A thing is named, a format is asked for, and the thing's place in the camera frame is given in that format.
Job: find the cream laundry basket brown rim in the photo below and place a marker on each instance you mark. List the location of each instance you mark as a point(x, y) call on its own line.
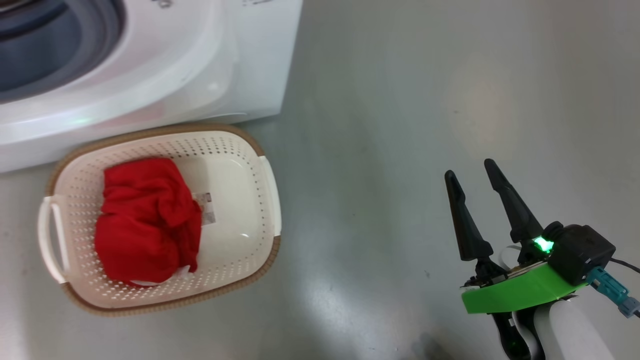
point(235, 200)

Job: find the red garment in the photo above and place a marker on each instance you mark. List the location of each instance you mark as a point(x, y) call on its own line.
point(145, 220)

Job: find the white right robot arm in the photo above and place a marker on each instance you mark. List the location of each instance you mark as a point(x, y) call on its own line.
point(570, 330)

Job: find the white front-load washing machine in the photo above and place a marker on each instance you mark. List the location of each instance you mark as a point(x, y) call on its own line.
point(200, 75)

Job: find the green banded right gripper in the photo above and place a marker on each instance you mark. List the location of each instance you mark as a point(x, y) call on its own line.
point(515, 292)

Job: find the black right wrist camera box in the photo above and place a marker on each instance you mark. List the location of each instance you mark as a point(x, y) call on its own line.
point(580, 252)

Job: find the paper label sticker in basket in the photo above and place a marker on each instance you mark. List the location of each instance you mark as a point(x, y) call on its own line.
point(207, 211)

